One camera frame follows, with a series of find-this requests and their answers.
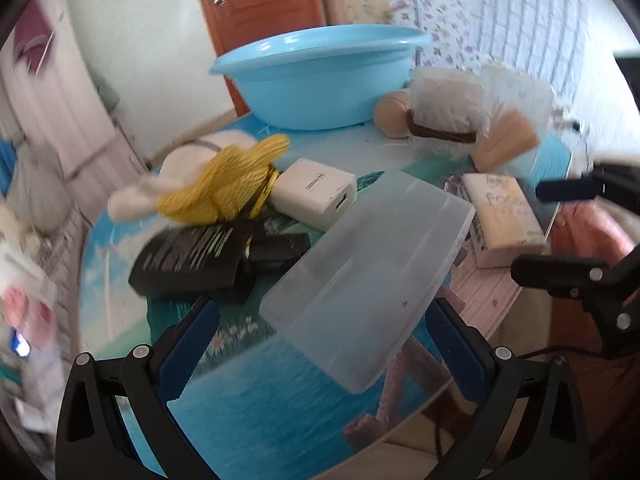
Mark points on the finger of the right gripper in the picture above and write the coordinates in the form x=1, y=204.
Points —
x=570, y=190
x=561, y=277

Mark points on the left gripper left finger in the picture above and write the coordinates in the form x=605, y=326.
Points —
x=93, y=441

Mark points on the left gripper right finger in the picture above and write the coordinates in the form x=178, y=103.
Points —
x=551, y=440

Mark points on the white soap box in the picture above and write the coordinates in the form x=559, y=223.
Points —
x=504, y=226

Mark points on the clear bag tan card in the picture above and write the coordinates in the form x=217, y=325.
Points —
x=519, y=109

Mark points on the bag with brown band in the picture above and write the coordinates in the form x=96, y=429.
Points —
x=448, y=113

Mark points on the black power adapter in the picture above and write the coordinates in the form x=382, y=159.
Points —
x=221, y=261

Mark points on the clear plastic box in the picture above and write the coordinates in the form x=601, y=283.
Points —
x=355, y=297

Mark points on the white charger cube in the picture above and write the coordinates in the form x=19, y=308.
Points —
x=312, y=188

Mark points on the white plush toy yellow net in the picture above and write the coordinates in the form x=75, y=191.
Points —
x=215, y=178

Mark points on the beige plush dog toy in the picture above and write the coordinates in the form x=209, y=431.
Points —
x=390, y=114

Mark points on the light blue plastic basin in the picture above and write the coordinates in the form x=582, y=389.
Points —
x=322, y=78

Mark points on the maroon hanging towel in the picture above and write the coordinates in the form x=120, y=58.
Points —
x=33, y=36

